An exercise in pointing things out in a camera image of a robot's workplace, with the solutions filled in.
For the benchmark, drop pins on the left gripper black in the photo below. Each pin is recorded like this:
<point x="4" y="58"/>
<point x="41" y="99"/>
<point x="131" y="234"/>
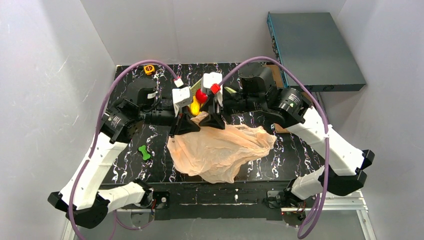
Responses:
<point x="178" y="117"/>

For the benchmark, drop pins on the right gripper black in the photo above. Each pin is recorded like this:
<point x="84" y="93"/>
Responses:
<point x="216" y="108"/>

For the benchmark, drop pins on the red fake apple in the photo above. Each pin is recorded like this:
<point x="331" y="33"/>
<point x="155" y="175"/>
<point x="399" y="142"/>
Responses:
<point x="201" y="97"/>

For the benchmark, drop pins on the translucent peach plastic bag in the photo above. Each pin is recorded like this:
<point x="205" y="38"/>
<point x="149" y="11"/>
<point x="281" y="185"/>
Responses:
<point x="216" y="155"/>

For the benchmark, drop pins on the pale green plastic basket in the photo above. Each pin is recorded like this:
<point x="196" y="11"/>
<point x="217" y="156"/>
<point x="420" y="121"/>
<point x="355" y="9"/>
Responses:
<point x="196" y="86"/>

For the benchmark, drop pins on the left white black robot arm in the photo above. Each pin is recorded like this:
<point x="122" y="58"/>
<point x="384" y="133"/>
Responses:
<point x="81" y="199"/>

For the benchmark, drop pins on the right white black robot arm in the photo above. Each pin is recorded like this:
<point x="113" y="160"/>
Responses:
<point x="344" y="168"/>

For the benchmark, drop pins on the yellow fake banana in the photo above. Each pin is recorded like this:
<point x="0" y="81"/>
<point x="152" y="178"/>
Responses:
<point x="195" y="108"/>

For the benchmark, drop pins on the green bone-shaped toy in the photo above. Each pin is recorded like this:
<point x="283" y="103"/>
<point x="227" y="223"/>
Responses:
<point x="144" y="152"/>

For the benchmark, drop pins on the orange tape measure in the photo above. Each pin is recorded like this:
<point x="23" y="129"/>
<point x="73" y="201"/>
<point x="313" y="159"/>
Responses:
<point x="149" y="69"/>

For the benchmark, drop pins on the grey metal box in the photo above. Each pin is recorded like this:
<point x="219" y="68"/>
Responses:
<point x="312" y="48"/>

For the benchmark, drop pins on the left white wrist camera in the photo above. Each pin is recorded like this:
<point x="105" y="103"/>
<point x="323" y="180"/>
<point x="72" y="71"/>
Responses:
<point x="182" y="95"/>

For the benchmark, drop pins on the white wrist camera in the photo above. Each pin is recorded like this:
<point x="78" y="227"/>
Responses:
<point x="210" y="84"/>
<point x="182" y="95"/>

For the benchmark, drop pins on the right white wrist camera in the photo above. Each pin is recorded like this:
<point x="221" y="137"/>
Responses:
<point x="210" y="84"/>

